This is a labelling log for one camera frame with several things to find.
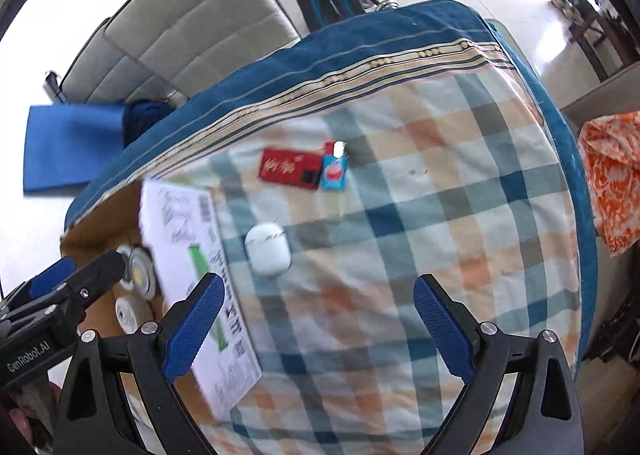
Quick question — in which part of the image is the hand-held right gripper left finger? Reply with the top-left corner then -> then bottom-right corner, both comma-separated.
52,272 -> 226,455

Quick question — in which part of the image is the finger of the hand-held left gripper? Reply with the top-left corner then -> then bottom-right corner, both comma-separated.
65,250 -> 128,308
0,256 -> 78,308

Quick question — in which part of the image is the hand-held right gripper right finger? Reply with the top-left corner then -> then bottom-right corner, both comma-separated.
412,273 -> 586,455

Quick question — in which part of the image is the silver round tin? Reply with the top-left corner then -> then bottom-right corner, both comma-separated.
116,245 -> 160,301

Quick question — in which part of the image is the cardboard box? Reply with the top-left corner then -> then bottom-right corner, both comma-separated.
60,179 -> 263,421

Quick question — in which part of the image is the white earbud case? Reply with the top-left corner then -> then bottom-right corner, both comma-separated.
244,224 -> 293,277

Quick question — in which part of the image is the person's left hand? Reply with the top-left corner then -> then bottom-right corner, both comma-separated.
0,380 -> 56,455

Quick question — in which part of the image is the checked tablecloth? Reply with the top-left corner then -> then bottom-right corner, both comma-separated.
65,0 -> 598,455

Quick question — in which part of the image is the blue folded mat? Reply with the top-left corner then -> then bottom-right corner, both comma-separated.
22,102 -> 126,193

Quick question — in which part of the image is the dark blue cloth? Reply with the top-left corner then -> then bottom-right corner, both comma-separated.
122,100 -> 176,148

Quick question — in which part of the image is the red flat packet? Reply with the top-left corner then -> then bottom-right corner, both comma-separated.
258,148 -> 322,192

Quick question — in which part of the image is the grey padded chair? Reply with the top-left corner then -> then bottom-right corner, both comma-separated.
102,0 -> 301,103
57,18 -> 166,106

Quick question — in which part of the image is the orange floral cloth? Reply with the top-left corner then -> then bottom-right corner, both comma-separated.
577,110 -> 640,256

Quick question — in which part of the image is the brown wooden chair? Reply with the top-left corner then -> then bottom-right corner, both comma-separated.
550,0 -> 640,81

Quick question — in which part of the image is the pair of light shoes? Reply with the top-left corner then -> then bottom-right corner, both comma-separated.
552,0 -> 583,21

